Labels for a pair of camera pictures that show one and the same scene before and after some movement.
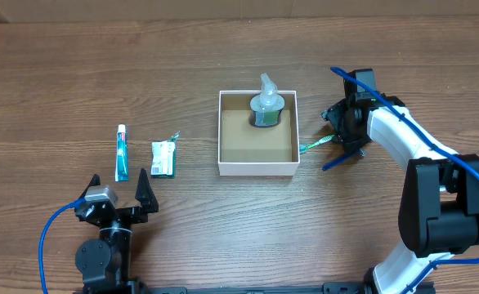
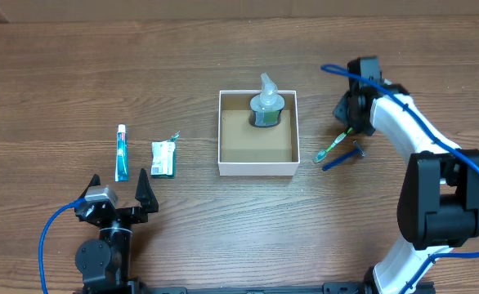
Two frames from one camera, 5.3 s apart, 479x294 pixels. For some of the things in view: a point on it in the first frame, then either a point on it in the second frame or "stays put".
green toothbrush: x=304 y=148 to x=321 y=155
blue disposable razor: x=359 y=153 stays put
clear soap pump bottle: x=266 y=108 stays put
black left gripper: x=122 y=213 stays put
